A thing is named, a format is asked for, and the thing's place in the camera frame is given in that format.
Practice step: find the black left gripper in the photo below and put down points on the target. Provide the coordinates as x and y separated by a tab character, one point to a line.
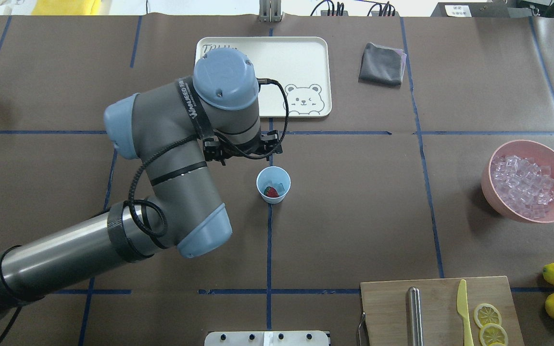
213	152

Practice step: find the red strawberry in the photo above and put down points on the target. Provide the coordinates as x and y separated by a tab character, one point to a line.
271	192

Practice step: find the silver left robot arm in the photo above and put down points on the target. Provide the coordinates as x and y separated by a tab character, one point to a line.
175	130

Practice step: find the light blue cup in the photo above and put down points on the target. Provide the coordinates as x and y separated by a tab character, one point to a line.
270	176

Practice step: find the pile of ice cubes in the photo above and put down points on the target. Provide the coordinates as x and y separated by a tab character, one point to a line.
523	185

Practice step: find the cream bear tray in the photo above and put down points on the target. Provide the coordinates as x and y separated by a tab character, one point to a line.
299	64

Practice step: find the grey folded cloth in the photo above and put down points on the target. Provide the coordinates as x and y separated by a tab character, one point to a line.
382	65

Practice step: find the yellow cloth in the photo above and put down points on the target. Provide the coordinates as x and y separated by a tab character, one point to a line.
67	7

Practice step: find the wooden cutting board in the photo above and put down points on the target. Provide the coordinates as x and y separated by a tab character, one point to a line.
385	307

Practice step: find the steel knife sharpener rod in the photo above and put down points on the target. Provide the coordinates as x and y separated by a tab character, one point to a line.
415	331

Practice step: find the yellow plastic knife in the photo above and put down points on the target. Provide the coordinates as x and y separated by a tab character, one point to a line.
463	311

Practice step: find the pink bowl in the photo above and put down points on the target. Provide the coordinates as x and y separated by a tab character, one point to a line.
521	147

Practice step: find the lemon slice upper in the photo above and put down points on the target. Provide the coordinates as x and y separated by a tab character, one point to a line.
486	314

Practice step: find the lemon slice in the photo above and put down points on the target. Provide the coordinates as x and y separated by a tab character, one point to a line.
492	334
486	314

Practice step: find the lemon slice lower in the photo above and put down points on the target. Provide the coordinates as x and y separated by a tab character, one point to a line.
492	334

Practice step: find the aluminium frame post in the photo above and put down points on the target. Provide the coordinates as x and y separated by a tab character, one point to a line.
270	11

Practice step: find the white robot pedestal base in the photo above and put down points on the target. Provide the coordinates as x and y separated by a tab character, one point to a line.
268	338

